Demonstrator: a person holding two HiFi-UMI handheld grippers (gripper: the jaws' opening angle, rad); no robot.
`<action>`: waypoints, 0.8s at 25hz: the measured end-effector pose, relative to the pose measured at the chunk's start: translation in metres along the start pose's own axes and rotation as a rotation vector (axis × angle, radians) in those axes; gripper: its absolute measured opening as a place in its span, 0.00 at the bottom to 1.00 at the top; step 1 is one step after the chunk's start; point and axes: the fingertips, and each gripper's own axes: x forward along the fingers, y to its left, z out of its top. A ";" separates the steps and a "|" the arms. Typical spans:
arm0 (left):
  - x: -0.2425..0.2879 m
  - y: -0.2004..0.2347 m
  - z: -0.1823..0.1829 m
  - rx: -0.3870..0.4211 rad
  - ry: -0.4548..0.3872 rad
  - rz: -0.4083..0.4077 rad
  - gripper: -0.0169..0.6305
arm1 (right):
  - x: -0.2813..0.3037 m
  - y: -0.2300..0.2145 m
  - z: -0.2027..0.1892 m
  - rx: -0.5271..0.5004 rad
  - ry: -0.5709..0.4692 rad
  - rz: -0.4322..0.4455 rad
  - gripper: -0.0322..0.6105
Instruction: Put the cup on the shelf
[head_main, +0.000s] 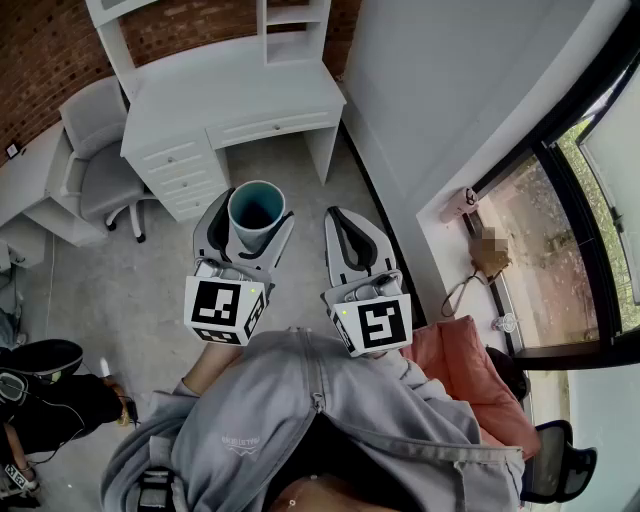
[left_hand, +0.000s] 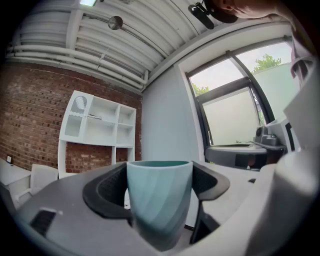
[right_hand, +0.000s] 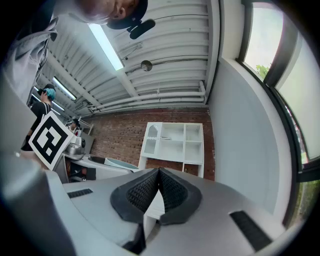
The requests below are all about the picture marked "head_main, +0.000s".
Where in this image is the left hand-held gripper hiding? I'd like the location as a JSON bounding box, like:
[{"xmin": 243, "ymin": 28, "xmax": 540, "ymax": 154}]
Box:
[{"xmin": 183, "ymin": 187, "xmax": 296, "ymax": 347}]

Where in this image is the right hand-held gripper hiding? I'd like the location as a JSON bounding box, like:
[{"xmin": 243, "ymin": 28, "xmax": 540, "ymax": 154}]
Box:
[{"xmin": 322, "ymin": 206, "xmax": 414, "ymax": 360}]

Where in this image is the pale cup with teal inside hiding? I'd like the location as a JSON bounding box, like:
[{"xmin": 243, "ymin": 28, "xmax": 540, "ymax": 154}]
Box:
[{"xmin": 227, "ymin": 179, "xmax": 287, "ymax": 254}]

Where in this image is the person's left forearm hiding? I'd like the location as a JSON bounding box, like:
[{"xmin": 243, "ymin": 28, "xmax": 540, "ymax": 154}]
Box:
[{"xmin": 181, "ymin": 341, "xmax": 247, "ymax": 397}]

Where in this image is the white drawer with knob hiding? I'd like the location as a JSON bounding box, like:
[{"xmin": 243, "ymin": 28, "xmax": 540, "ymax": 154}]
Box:
[
  {"xmin": 151, "ymin": 168, "xmax": 217, "ymax": 200},
  {"xmin": 141, "ymin": 141, "xmax": 210, "ymax": 175},
  {"xmin": 161, "ymin": 191, "xmax": 229, "ymax": 217}
]

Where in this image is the wide white desk drawer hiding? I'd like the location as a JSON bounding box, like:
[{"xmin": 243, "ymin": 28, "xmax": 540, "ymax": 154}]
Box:
[{"xmin": 206, "ymin": 110, "xmax": 335, "ymax": 150}]

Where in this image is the white desk with shelves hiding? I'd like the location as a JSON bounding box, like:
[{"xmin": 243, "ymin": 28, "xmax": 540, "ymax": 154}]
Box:
[{"xmin": 84, "ymin": 0, "xmax": 349, "ymax": 224}]

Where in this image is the pink bottle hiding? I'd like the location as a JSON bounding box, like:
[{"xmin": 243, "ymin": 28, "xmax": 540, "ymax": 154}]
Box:
[{"xmin": 439, "ymin": 185, "xmax": 482, "ymax": 224}]

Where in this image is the grey office chair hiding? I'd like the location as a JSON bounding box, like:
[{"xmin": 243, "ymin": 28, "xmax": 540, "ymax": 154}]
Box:
[{"xmin": 58, "ymin": 74, "xmax": 162, "ymax": 245}]

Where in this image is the coral pink cushion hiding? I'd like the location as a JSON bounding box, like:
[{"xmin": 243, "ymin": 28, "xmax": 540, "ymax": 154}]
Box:
[{"xmin": 399, "ymin": 314, "xmax": 542, "ymax": 462}]

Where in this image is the person's grey hoodie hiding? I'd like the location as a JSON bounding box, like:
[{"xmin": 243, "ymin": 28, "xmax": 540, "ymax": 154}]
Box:
[{"xmin": 99, "ymin": 326, "xmax": 527, "ymax": 512}]

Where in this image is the small clear glass object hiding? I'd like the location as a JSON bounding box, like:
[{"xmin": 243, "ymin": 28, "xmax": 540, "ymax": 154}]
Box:
[{"xmin": 491, "ymin": 311, "xmax": 522, "ymax": 335}]

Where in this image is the person's black undershirt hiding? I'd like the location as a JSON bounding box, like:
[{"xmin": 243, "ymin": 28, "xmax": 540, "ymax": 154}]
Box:
[{"xmin": 263, "ymin": 413, "xmax": 419, "ymax": 504}]

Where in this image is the black mesh chair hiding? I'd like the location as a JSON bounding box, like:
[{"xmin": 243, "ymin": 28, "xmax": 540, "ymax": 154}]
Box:
[{"xmin": 519, "ymin": 419, "xmax": 599, "ymax": 505}]

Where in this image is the brown bag with strap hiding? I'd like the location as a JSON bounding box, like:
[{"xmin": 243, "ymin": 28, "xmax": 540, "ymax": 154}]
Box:
[{"xmin": 441, "ymin": 226, "xmax": 515, "ymax": 319}]

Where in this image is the black window frame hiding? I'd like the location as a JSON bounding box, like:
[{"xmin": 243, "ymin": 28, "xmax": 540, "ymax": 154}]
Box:
[{"xmin": 471, "ymin": 29, "xmax": 640, "ymax": 372}]

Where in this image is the black and white chest strap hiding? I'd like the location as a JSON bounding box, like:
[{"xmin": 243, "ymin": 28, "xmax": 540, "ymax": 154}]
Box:
[{"xmin": 133, "ymin": 466, "xmax": 177, "ymax": 512}]

